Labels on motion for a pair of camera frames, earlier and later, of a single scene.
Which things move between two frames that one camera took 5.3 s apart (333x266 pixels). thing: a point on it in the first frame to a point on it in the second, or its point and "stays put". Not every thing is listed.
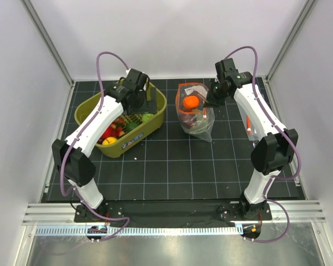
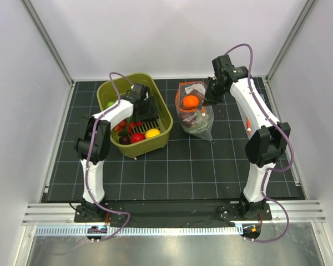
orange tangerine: [191, 102] stays put
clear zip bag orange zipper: [197, 120] stays put
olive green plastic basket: [85, 104] to [112, 87]
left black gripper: [149, 107] stays put
